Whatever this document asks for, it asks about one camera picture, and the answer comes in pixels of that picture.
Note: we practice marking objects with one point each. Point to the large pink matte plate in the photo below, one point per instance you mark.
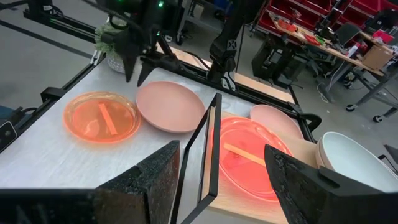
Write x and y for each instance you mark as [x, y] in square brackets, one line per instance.
[169, 105]

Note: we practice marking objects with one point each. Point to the black aluminium table frame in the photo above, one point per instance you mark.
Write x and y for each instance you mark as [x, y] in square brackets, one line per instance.
[62, 26]

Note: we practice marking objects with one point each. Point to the cardboard box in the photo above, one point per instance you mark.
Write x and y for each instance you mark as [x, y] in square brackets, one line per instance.
[376, 57]

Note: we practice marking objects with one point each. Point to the grey-green matte plate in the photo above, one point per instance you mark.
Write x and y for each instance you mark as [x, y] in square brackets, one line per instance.
[357, 161]

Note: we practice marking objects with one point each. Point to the grey metal bracket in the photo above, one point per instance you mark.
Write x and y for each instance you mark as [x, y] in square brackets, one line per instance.
[227, 84]

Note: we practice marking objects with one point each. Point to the wooden workbench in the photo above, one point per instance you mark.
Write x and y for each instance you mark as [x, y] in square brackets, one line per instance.
[342, 54]

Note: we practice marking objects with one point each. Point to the pink translucent plastic plate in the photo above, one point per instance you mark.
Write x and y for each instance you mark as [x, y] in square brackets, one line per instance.
[236, 191]

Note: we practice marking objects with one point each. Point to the small pink matte plate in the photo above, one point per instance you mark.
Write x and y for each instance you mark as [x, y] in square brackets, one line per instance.
[273, 119]

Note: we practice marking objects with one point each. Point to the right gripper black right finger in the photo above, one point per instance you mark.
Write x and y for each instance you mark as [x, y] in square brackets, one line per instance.
[311, 199]

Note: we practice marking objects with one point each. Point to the black computer case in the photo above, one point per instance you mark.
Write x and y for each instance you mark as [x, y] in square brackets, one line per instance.
[270, 62]

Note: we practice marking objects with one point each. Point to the orange translucent plastic plate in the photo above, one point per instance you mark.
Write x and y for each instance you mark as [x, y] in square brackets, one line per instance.
[102, 118]
[245, 174]

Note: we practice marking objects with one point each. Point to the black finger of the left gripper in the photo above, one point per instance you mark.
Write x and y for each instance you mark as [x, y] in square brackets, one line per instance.
[130, 53]
[147, 69]

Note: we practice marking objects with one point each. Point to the grey camera device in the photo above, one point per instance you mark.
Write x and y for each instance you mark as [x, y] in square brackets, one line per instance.
[7, 135]

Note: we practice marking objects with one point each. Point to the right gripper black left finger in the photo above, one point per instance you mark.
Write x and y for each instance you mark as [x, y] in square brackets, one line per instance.
[146, 193]

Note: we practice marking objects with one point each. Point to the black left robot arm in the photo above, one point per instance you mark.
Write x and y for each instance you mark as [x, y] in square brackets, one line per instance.
[224, 46]

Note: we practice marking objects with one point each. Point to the red storage bin rack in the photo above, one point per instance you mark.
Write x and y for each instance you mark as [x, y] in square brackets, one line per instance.
[298, 12]

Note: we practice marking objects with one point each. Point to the green plant in white pot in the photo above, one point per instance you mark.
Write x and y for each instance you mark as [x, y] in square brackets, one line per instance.
[115, 63]

